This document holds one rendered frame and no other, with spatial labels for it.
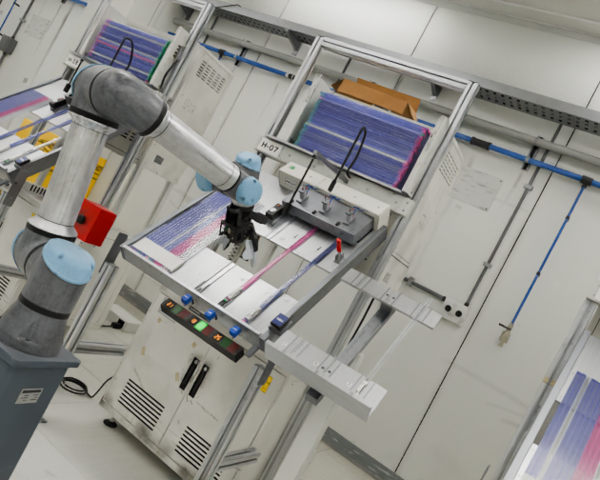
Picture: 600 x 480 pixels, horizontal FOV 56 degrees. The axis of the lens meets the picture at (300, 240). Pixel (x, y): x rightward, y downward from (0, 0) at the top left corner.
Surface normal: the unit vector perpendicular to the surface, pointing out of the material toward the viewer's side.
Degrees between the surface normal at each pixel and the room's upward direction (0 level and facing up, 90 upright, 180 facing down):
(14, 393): 90
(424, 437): 90
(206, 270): 48
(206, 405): 90
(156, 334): 90
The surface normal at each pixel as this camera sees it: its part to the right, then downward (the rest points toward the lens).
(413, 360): -0.42, -0.23
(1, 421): 0.80, 0.42
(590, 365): 0.04, -0.79
